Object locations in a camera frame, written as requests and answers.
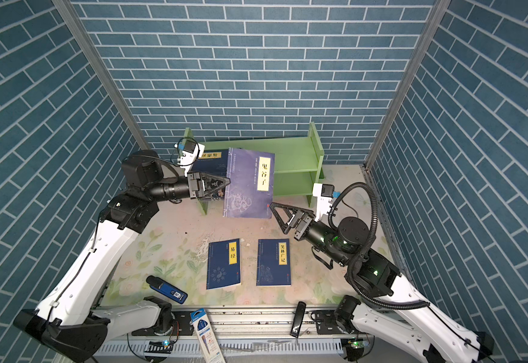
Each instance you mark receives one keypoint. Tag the green two-tier shelf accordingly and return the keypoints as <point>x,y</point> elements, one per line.
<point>297,166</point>

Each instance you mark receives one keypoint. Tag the blue white packaged box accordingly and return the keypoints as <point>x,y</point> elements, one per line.
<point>207,340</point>

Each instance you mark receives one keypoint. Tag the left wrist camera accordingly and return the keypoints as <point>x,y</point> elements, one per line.
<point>189,152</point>

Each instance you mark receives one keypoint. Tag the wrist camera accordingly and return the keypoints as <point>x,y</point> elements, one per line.
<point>324,199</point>
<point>189,152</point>

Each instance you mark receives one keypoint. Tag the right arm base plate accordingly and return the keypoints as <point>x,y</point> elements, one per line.
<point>326,323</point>

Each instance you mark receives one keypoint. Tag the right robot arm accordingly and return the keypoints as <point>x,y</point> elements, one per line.
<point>387,305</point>

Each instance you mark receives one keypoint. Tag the blue handheld device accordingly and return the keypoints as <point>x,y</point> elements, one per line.
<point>168,290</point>

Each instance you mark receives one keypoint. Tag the aluminium rail frame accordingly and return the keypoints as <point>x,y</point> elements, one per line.
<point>246,332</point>

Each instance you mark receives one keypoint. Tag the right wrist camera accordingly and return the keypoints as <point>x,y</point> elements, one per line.
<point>324,199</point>

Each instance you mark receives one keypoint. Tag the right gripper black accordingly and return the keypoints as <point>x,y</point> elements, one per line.
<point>302,221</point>

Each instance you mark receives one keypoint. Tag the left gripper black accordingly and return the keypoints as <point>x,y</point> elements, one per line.
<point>196,185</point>

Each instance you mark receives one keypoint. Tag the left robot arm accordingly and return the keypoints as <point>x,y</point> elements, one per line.
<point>66,319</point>

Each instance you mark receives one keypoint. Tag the black remote stick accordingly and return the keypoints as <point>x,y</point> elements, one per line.
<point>298,319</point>

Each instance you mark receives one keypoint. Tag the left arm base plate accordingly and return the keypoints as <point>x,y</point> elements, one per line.
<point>178,324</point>

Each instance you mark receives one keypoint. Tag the dark blue book yellow label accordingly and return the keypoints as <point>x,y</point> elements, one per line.
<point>250,192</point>

